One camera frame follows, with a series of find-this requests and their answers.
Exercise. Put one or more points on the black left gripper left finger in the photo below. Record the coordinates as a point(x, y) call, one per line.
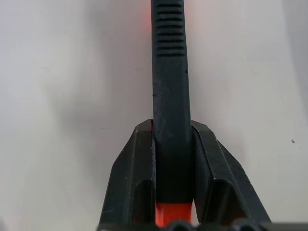
point(134, 173)

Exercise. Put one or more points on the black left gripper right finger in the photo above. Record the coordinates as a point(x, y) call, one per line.
point(216, 178)

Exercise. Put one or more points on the black orange utility knife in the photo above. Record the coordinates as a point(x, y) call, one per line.
point(170, 96)

